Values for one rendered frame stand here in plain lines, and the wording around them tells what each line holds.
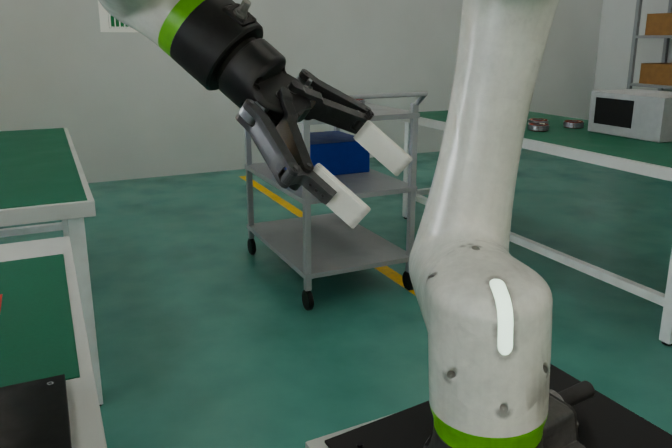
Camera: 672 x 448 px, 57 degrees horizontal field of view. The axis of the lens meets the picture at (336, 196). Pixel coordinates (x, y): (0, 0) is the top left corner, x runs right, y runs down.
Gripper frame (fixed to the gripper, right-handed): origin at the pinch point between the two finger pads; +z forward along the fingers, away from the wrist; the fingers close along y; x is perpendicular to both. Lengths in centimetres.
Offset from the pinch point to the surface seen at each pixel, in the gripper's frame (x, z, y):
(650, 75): 87, 140, 662
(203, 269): 228, -41, 177
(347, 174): 144, -15, 218
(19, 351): 66, -26, -6
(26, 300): 79, -36, 8
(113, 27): 281, -258, 357
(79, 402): 52, -11, -13
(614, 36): 99, 97, 771
